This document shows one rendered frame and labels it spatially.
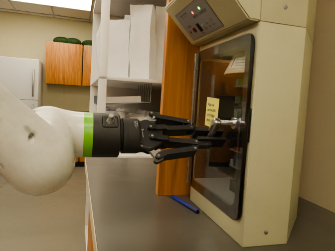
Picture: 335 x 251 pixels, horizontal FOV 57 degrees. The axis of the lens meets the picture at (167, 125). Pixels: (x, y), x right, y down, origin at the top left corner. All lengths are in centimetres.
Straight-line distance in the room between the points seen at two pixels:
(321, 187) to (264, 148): 50
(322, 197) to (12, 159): 94
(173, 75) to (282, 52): 39
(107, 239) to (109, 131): 24
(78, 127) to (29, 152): 16
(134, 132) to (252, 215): 31
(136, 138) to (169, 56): 41
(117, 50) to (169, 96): 107
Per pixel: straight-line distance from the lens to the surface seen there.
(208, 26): 80
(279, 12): 71
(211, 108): 81
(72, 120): 61
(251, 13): 67
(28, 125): 48
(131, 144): 63
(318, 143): 115
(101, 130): 61
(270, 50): 68
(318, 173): 115
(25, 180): 49
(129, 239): 71
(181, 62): 98
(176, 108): 97
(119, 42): 199
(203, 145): 69
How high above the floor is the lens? 124
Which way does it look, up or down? 4 degrees down
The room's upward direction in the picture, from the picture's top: 3 degrees clockwise
